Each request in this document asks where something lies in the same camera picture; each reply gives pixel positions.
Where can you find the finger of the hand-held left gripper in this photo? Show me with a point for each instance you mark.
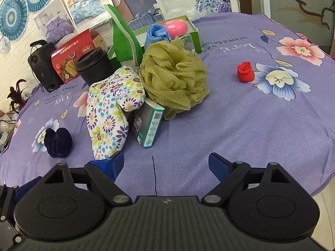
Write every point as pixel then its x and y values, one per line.
pixel 24 189

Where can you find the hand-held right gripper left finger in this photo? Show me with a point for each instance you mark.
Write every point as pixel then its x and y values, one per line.
pixel 110 166

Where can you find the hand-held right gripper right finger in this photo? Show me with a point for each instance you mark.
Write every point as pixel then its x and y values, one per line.
pixel 218 167

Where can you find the dark purple velvet scrunchie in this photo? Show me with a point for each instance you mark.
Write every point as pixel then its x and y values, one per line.
pixel 58 142

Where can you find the floral oven mitt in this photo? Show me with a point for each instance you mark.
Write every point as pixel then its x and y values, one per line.
pixel 110 104

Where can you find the yellow-green mesh bath loofah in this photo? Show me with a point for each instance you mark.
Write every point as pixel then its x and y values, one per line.
pixel 175 75

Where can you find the green box with lid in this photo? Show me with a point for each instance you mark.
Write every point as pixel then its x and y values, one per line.
pixel 195 40

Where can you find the blue fluffy cloth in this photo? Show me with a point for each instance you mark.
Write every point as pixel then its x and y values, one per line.
pixel 155 35

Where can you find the purple floral bedsheet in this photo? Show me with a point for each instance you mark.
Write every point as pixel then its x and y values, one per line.
pixel 235 136

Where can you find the teal white small carton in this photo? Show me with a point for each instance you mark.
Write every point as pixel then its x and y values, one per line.
pixel 150 125

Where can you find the white ornament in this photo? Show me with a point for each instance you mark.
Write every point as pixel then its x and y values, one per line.
pixel 6 125

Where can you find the dark feather ornament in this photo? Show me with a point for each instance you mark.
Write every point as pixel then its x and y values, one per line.
pixel 15 94

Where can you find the red fabric rose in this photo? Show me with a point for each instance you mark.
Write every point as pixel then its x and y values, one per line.
pixel 246 72

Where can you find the black cup with lid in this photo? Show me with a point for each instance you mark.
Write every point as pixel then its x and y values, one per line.
pixel 94 68

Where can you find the red biscuit box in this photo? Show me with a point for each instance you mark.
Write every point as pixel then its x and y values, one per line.
pixel 70 57

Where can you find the black speaker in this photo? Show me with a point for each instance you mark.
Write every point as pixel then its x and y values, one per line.
pixel 43 68

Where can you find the pink egg-shaped sponge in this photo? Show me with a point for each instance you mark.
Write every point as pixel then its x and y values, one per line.
pixel 175 28

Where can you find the small pale paper fan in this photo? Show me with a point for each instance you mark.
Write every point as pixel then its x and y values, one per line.
pixel 4 44

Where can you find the purple bedding poster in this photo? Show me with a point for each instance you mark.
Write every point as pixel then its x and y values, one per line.
pixel 56 23

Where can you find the blue bedding poster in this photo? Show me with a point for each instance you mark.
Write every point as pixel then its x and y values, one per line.
pixel 83 5

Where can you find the striped bedding poster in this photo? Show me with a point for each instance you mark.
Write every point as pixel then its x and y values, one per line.
pixel 138 2

